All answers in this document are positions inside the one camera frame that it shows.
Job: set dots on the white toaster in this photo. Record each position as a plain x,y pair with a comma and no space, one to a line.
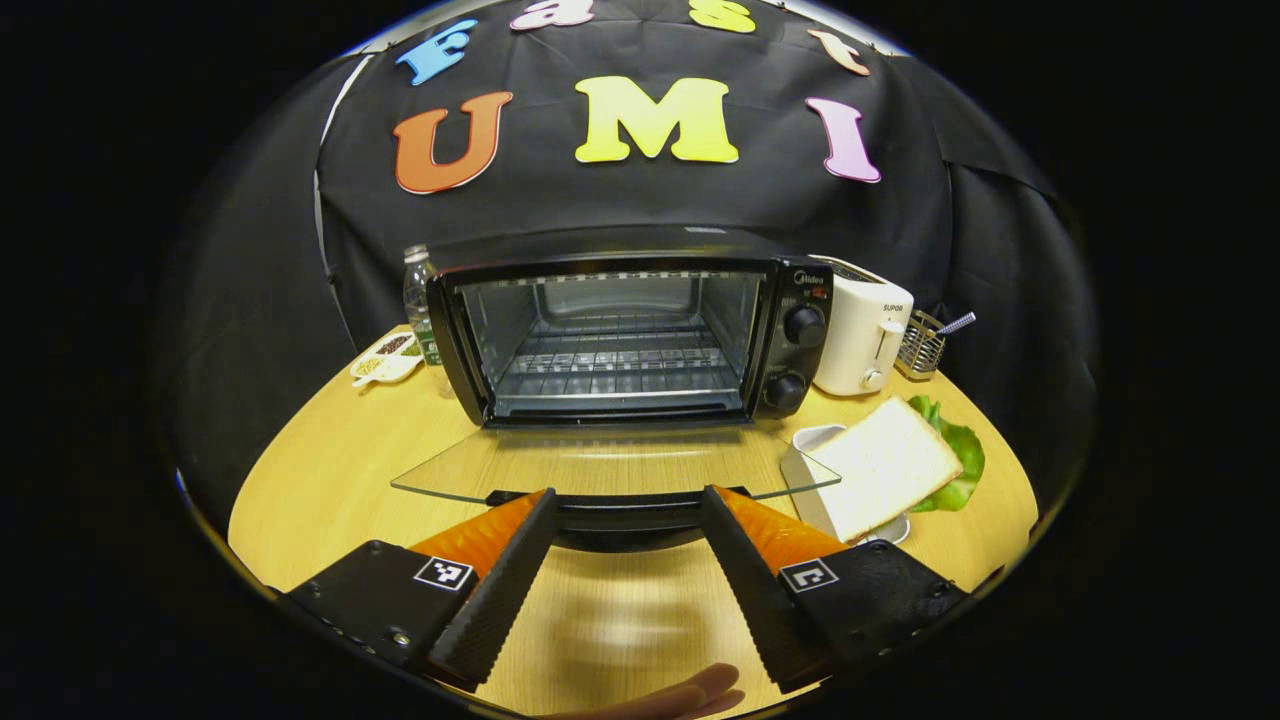
850,340

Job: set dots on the clear plastic water bottle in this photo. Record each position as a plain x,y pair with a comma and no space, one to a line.
418,300

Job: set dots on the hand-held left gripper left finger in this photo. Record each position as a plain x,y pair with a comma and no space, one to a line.
495,600

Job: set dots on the metal oven rack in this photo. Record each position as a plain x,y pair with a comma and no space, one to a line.
620,365

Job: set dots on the lettuce sandwich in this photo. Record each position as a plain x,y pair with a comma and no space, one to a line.
880,465

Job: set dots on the small white plate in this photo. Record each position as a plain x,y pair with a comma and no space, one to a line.
800,465

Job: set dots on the white divided snack dish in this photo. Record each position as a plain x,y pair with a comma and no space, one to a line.
385,360

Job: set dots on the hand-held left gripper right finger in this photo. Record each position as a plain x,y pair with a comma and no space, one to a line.
760,600

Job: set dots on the black backdrop cloth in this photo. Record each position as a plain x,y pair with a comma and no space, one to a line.
250,250

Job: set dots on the black electric oven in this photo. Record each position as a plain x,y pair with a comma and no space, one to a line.
800,360

